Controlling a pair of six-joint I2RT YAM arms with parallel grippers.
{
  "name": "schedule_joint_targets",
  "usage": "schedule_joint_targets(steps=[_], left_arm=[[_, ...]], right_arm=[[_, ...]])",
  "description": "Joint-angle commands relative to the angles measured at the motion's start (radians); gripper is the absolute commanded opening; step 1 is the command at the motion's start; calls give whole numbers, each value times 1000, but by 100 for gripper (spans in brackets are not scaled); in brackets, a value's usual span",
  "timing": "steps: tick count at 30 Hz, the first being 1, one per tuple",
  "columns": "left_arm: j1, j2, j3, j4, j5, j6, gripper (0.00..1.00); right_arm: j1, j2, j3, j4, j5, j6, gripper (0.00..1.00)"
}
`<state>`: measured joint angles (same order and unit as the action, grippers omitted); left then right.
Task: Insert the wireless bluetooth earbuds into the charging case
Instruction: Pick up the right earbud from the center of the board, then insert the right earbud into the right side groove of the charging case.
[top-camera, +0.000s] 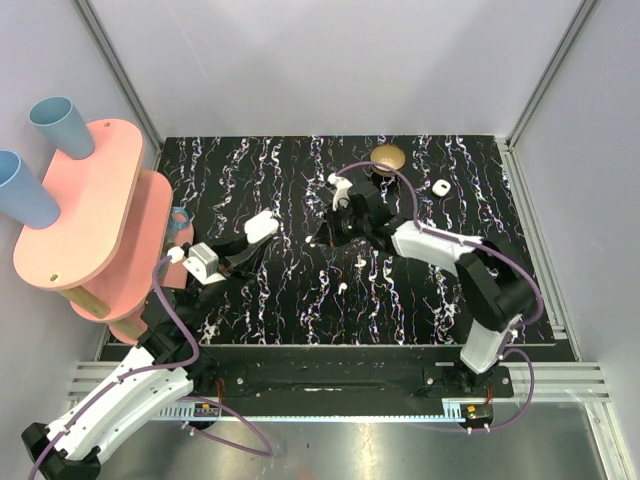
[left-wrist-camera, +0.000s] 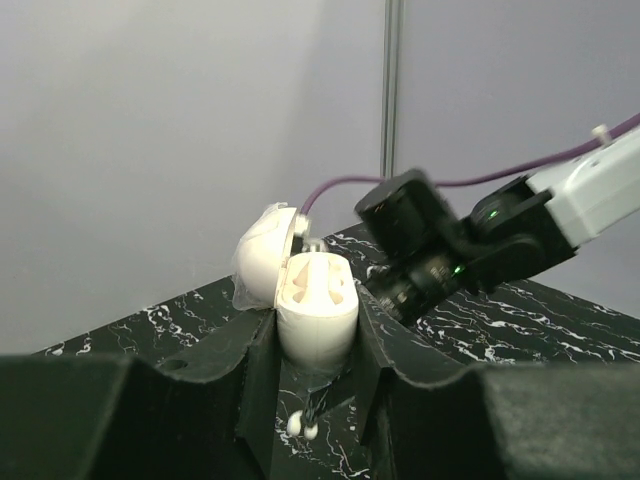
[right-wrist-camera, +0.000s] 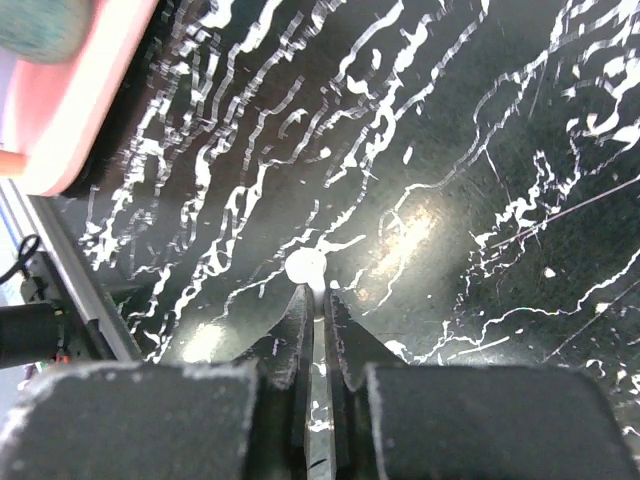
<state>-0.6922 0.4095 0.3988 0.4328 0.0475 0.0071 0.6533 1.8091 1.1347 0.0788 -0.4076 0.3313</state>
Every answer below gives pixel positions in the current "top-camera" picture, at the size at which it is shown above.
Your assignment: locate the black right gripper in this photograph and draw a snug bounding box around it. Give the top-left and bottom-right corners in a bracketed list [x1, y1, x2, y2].
[312, 201, 370, 249]

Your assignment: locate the white oval charging case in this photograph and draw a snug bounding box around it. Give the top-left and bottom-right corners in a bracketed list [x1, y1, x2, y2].
[244, 210, 279, 244]

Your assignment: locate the small white square case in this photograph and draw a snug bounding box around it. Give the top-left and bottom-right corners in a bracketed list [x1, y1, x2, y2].
[432, 180, 451, 198]

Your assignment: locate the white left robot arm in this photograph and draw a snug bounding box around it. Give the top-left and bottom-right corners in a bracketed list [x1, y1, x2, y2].
[21, 232, 274, 479]

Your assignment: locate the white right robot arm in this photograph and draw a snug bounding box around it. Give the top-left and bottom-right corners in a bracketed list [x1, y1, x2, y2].
[313, 174, 540, 397]

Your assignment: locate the black marbled mat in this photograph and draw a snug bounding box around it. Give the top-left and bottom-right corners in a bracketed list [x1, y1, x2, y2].
[159, 135, 550, 346]

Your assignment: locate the gold bowl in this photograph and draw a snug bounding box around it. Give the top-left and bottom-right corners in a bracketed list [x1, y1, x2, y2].
[369, 144, 406, 176]

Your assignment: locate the pink two-tier shelf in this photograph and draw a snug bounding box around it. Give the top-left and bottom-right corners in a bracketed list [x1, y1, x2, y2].
[13, 119, 173, 344]

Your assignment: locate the blue cup front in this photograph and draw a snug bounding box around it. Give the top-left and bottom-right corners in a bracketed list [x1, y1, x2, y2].
[1, 150, 61, 229]

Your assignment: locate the blue cup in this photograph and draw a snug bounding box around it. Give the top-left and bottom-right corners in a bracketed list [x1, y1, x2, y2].
[1, 150, 61, 229]
[28, 96, 95, 160]

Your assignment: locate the blue cup rear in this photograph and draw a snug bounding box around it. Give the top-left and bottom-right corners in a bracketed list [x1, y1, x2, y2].
[28, 96, 95, 160]

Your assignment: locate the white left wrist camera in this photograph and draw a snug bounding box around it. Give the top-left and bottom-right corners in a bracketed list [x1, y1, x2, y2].
[168, 242, 225, 286]

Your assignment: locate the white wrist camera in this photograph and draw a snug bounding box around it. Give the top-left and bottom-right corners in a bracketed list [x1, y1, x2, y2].
[168, 242, 225, 286]
[327, 173, 353, 212]

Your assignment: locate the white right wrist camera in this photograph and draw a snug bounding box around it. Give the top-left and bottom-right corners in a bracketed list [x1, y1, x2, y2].
[327, 173, 353, 212]

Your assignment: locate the blue ring object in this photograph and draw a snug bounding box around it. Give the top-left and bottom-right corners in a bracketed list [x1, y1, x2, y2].
[163, 206, 191, 249]

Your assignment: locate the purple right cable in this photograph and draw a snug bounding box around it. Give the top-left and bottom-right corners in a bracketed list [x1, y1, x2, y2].
[334, 160, 544, 434]

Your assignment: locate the purple cable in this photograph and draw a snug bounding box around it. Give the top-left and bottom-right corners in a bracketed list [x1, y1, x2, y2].
[27, 257, 274, 480]
[334, 160, 544, 434]

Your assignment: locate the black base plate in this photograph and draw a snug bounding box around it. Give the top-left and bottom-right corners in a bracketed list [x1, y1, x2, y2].
[201, 341, 584, 397]

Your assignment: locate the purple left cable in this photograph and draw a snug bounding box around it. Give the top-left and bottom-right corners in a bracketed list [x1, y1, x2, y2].
[27, 257, 274, 480]

